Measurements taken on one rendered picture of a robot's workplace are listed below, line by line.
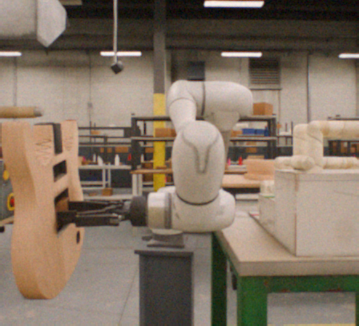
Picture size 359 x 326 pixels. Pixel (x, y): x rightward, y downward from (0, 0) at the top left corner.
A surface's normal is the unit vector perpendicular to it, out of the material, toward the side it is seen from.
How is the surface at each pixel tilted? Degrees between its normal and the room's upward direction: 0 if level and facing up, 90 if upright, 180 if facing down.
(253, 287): 90
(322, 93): 90
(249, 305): 90
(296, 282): 90
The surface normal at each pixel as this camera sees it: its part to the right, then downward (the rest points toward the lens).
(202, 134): 0.00, -0.69
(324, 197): 0.00, -0.01
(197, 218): -0.02, 0.55
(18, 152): 0.02, 0.24
